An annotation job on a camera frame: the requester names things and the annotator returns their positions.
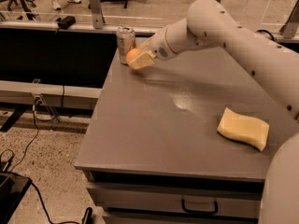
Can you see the grey cabinet drawer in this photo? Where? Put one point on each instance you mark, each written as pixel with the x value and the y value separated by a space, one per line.
pixel 162 202

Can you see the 7up soda can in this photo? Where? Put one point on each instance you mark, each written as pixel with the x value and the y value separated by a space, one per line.
pixel 125 41

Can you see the orange fruit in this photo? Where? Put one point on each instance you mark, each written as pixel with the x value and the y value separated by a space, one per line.
pixel 132 54

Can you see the black drawer handle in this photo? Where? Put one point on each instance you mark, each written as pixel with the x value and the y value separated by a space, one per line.
pixel 199 208

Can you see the black box on floor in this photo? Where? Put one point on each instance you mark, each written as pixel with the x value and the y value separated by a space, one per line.
pixel 12 189

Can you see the far right metal bracket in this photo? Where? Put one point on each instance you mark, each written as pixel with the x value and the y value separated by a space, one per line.
pixel 289 29

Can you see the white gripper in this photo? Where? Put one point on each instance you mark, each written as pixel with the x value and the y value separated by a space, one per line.
pixel 158 45

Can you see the yellow sponge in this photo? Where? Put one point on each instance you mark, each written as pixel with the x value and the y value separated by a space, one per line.
pixel 244 129

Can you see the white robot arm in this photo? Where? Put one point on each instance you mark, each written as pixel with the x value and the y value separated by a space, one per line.
pixel 273 67

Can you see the black power adapter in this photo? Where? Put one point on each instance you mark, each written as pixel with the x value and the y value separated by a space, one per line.
pixel 66 22

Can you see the left metal bracket post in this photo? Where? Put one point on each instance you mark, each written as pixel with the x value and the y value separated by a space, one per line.
pixel 97 14

